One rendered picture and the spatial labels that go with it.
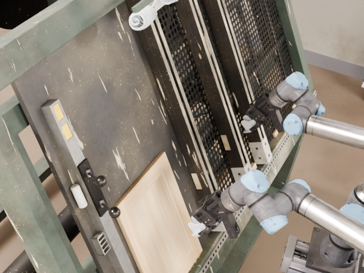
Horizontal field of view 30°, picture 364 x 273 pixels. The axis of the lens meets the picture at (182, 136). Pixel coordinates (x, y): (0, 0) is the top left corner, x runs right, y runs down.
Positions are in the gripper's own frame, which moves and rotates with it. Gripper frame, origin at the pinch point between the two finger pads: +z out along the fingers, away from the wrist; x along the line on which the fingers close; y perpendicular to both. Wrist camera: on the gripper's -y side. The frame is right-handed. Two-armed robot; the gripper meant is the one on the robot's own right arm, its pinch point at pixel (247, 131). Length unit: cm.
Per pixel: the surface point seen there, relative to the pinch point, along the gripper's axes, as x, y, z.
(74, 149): 71, 53, -1
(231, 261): -33, -60, 97
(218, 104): -14.8, 13.3, 9.2
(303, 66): -108, -24, 17
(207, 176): 16.2, 1.3, 18.6
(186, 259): 43, -11, 37
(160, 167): 33.6, 21.3, 15.3
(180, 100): 13.0, 31.0, -0.2
